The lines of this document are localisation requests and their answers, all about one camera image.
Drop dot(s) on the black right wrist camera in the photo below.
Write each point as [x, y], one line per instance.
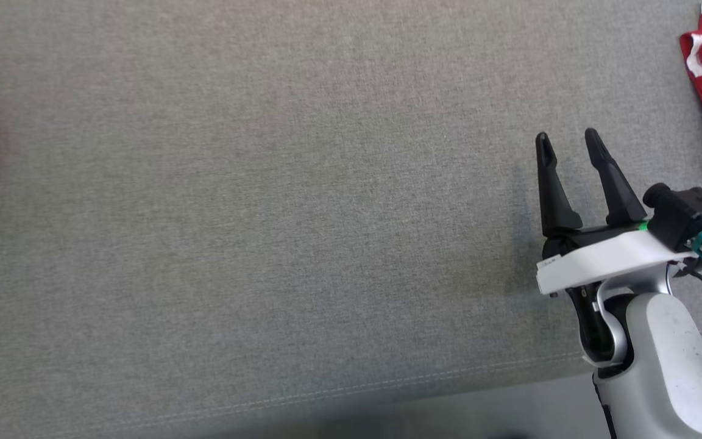
[686, 216]

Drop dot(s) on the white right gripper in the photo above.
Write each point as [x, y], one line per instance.
[601, 259]

